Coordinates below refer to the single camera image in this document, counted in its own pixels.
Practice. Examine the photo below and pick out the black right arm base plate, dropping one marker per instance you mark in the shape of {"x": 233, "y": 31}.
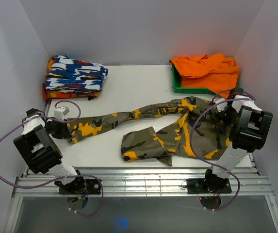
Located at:
{"x": 197, "y": 187}

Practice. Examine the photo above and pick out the olive yellow camouflage trousers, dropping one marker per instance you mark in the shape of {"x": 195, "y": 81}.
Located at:
{"x": 181, "y": 138}

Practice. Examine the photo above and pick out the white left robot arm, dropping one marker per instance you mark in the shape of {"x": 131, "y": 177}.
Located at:
{"x": 40, "y": 152}

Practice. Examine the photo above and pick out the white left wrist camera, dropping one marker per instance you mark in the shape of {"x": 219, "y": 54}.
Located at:
{"x": 60, "y": 113}

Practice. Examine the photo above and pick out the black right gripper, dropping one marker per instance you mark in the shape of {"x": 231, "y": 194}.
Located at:
{"x": 217, "y": 117}

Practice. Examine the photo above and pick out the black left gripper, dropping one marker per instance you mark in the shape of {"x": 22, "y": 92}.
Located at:
{"x": 63, "y": 133}

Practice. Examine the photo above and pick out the green plastic bin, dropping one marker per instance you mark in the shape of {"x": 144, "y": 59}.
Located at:
{"x": 201, "y": 79}

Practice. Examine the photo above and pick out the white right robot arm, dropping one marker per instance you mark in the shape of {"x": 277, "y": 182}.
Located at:
{"x": 249, "y": 129}

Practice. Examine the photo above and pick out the blue white camouflage folded trousers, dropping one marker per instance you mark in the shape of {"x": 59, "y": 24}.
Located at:
{"x": 75, "y": 75}

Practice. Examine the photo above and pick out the aluminium rail frame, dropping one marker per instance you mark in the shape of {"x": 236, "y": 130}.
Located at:
{"x": 144, "y": 197}

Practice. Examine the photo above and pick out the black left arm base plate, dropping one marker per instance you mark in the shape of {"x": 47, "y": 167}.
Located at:
{"x": 92, "y": 187}

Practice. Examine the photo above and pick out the orange crumpled cloth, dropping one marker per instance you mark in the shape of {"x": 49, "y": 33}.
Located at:
{"x": 218, "y": 60}

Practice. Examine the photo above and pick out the orange camouflage folded trousers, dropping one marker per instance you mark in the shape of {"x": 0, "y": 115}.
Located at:
{"x": 63, "y": 95}

